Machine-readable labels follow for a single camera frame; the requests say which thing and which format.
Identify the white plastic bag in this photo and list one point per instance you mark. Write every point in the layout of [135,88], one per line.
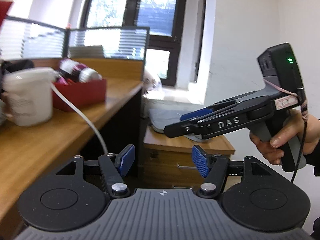
[152,82]

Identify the red tray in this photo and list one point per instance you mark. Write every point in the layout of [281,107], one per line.
[80,95]

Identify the dark purple bottle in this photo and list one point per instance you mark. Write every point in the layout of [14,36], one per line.
[77,70]

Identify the person's right hand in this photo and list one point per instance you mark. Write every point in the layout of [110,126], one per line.
[312,132]

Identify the office desk partition screen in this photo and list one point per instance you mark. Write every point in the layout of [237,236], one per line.
[32,40]
[110,42]

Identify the wooden desk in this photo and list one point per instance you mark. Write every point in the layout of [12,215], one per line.
[37,142]

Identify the wooden drawer with key lock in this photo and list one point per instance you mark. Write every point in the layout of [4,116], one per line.
[165,162]

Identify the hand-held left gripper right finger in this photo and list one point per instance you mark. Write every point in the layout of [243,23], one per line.
[200,161]

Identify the white cup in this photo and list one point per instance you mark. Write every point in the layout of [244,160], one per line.
[27,97]

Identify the stack of white papers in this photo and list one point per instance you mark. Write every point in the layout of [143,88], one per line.
[86,52]

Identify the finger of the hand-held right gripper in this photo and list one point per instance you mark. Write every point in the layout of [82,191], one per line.
[180,130]
[195,114]

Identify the red board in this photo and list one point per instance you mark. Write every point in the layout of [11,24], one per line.
[4,12]

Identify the black framed window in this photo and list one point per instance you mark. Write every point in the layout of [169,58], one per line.
[155,7]

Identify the grey cloth bag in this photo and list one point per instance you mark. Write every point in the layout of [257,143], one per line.
[165,117]

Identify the dark object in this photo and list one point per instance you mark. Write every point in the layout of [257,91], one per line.
[17,66]

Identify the person's dark clothing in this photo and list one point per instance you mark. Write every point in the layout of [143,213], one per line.
[315,230]

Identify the wooden drawer cabinet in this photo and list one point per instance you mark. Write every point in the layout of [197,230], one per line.
[155,142]

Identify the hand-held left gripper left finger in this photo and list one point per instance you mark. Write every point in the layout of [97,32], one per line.
[126,158]

